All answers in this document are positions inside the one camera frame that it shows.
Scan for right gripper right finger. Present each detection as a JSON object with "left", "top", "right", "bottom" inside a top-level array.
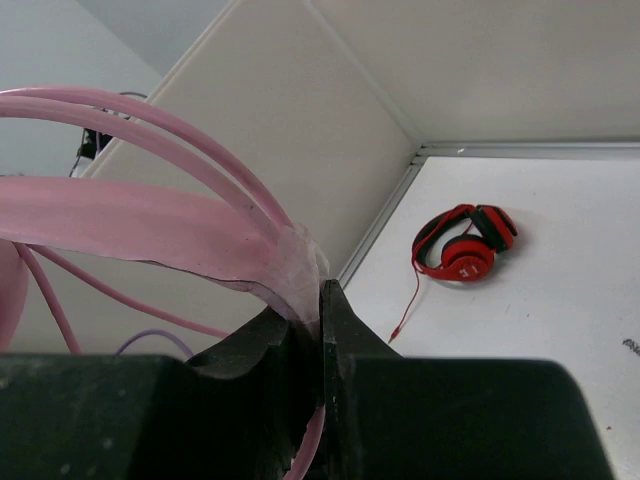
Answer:
[{"left": 320, "top": 280, "right": 613, "bottom": 479}]

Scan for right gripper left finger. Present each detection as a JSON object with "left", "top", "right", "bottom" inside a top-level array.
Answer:
[{"left": 1, "top": 309, "right": 324, "bottom": 479}]

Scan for pink headphones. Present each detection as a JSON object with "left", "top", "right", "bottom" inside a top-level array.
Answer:
[{"left": 0, "top": 84, "right": 332, "bottom": 480}]

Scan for red headphones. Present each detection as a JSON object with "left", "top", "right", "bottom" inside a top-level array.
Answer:
[{"left": 411, "top": 204, "right": 518, "bottom": 283}]

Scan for red headphone cable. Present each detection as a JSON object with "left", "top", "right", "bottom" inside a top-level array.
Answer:
[{"left": 387, "top": 267, "right": 424, "bottom": 344}]

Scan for aluminium rail frame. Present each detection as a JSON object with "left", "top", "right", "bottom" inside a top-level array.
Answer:
[{"left": 346, "top": 143, "right": 639, "bottom": 297}]

